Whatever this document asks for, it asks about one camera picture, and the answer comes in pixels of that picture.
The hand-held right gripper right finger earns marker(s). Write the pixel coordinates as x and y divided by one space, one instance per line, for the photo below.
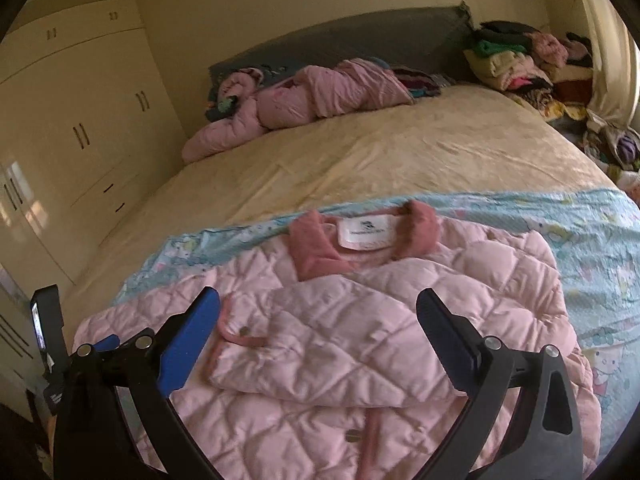
445 335

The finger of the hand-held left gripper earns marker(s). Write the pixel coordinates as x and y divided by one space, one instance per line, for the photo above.
106 344

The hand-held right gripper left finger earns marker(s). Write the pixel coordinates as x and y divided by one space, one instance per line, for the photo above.
190 340

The pink quilted comforter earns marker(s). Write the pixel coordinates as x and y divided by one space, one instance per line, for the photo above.
350 310

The pile of folded clothes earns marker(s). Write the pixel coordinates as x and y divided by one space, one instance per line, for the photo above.
515 55

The cartoon printed blue blanket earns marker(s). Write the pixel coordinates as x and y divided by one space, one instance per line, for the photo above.
590 240

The beige bed sheet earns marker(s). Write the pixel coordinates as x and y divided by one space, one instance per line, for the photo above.
350 160

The cream wardrobe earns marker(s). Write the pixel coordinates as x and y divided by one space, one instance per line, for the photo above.
75 110

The dark teal cloth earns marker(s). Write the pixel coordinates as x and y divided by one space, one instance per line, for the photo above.
226 105

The multicoloured striped cloth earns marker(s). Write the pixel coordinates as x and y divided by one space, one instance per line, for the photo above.
425 82

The heap of loose cloths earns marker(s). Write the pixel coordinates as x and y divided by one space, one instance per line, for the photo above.
600 125

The crumpled pink blanket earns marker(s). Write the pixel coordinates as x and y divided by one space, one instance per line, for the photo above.
310 95

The grey headboard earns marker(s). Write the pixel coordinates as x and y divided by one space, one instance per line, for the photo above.
350 40

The cream curtain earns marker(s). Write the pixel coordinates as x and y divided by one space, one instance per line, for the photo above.
607 35

